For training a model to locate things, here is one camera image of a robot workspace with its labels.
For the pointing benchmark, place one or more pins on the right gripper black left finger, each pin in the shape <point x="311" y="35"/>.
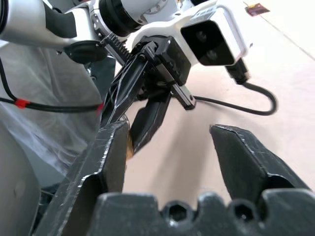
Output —
<point x="81" y="177"/>

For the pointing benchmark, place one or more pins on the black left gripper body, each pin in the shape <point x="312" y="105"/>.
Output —
<point x="172" y="59"/>

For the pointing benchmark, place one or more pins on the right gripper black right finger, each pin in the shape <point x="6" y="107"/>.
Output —
<point x="243" y="162"/>

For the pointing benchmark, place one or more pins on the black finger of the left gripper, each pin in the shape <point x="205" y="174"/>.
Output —
<point x="123" y="91"/>
<point x="148" y="120"/>

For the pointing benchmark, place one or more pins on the translucent white plastic sheet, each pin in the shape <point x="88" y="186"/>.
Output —
<point x="49" y="137"/>

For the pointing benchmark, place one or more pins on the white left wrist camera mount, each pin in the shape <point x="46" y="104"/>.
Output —
<point x="221" y="17"/>

